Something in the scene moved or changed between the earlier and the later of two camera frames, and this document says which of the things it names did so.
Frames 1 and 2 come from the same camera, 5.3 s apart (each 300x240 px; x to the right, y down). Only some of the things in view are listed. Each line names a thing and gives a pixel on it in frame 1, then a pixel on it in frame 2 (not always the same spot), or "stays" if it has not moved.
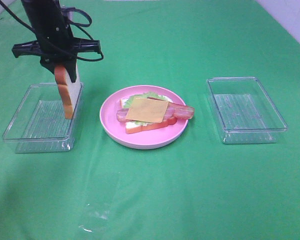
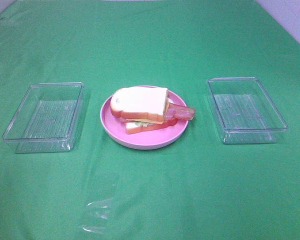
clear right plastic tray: [245, 112] stays
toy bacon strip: [121, 114] to [165, 123]
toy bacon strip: [179, 111] stays
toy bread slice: [132, 128] stays
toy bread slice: [68, 90] to [139, 103]
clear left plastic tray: [39, 124] stays
